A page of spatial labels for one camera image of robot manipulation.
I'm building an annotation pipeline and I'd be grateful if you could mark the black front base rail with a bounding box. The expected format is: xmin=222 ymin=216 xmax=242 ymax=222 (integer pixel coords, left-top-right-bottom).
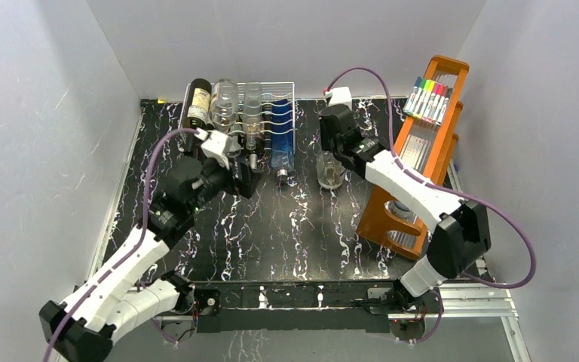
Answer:
xmin=149 ymin=279 xmax=446 ymax=335

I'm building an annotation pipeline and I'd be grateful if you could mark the blue square glass bottle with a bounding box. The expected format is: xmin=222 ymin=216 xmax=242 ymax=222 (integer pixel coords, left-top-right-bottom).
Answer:
xmin=271 ymin=99 xmax=294 ymax=185

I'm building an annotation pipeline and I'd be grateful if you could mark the brown lower rack bottle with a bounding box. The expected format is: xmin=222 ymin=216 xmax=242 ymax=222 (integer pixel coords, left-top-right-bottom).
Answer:
xmin=244 ymin=135 xmax=264 ymax=172

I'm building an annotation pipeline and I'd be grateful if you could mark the clear labelled glass bottle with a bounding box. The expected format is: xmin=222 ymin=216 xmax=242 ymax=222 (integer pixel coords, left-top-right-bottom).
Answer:
xmin=317 ymin=151 xmax=345 ymax=190

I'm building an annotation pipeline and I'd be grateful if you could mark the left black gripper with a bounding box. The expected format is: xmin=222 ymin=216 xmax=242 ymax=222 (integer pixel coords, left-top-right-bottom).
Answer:
xmin=188 ymin=143 xmax=262 ymax=213

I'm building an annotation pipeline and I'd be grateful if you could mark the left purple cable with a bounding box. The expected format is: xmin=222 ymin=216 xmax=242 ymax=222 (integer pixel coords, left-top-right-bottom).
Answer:
xmin=41 ymin=127 xmax=201 ymax=362

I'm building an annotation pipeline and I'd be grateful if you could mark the aluminium frame rail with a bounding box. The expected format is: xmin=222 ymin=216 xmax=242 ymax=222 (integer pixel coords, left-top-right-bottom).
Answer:
xmin=64 ymin=115 xmax=533 ymax=362

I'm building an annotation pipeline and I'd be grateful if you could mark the orange wooden rack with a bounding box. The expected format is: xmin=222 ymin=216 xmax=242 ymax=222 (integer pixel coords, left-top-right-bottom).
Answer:
xmin=357 ymin=55 xmax=469 ymax=260

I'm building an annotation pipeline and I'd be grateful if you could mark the clear round glass bottle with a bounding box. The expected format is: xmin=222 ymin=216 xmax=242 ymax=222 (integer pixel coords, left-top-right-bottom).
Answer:
xmin=210 ymin=78 xmax=239 ymax=133

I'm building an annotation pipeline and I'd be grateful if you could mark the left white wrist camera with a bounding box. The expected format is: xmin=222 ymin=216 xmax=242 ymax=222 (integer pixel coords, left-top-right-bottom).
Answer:
xmin=195 ymin=128 xmax=240 ymax=170

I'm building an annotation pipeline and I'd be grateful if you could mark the clear ribbed glass bottle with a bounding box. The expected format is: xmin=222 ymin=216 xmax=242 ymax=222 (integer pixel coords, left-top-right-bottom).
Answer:
xmin=243 ymin=81 xmax=262 ymax=151

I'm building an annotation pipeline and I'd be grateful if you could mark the dark wine bottle gold cap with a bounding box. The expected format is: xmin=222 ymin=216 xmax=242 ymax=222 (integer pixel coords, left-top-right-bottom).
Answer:
xmin=182 ymin=78 xmax=213 ymax=153

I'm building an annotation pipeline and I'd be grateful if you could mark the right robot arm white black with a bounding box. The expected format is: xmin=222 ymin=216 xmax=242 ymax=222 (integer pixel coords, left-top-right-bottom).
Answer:
xmin=319 ymin=104 xmax=491 ymax=312

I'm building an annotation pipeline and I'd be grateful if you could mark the white wire wine rack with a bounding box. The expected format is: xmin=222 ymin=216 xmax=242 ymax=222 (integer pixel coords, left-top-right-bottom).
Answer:
xmin=207 ymin=79 xmax=296 ymax=152

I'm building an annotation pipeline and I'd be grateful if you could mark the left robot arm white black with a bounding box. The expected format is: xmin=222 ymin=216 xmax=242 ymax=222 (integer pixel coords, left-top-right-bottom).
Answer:
xmin=39 ymin=158 xmax=261 ymax=361

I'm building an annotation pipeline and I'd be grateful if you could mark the purple cable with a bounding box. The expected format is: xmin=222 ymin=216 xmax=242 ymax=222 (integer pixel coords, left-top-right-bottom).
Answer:
xmin=325 ymin=66 xmax=538 ymax=345
xmin=41 ymin=127 xmax=201 ymax=362

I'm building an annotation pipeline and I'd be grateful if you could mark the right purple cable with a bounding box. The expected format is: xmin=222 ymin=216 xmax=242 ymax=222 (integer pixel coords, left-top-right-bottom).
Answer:
xmin=325 ymin=66 xmax=538 ymax=345

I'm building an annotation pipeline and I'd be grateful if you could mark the pack of coloured markers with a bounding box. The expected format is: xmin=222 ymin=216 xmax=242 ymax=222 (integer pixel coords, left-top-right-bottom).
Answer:
xmin=403 ymin=77 xmax=454 ymax=126

